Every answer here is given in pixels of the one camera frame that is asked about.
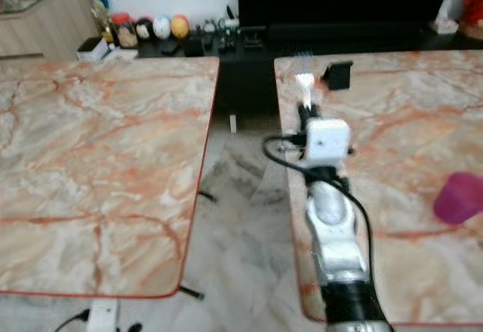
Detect black television cabinet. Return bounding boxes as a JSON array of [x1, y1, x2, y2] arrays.
[[174, 26, 483, 118]]

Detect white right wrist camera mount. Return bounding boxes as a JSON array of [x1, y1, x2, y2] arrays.
[[306, 118, 352, 168]]

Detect pink plastic cup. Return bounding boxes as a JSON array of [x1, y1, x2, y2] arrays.
[[433, 171, 483, 226]]

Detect white open box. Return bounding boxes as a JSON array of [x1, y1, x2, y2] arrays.
[[77, 36, 111, 62]]

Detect white table post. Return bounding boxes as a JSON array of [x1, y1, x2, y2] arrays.
[[88, 300, 117, 332]]

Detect small pink ornament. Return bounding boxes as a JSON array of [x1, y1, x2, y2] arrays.
[[433, 14, 460, 35]]

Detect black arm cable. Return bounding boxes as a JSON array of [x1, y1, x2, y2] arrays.
[[263, 134, 376, 276]]

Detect gold trophy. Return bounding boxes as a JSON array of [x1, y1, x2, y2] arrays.
[[94, 4, 114, 45]]

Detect light wooden cabinet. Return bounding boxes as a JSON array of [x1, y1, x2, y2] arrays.
[[0, 0, 103, 61]]

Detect white egg figurine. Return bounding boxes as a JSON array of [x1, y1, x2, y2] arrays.
[[153, 16, 171, 40]]

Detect orange egg figurine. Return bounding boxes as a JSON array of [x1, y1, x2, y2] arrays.
[[171, 15, 189, 39]]

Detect black round figurine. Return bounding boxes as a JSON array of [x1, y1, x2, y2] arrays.
[[136, 17, 154, 41]]

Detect black floor cable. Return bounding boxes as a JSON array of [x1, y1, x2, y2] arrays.
[[54, 309, 91, 332]]

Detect small black box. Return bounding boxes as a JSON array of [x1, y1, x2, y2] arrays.
[[321, 60, 355, 92]]

